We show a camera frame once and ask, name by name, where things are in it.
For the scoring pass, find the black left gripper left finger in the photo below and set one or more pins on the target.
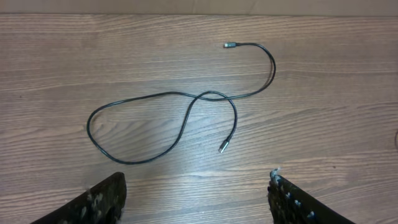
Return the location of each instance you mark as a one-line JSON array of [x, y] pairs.
[[103, 203]]

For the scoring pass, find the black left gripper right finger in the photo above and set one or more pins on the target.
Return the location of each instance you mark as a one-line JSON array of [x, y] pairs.
[[290, 204]]

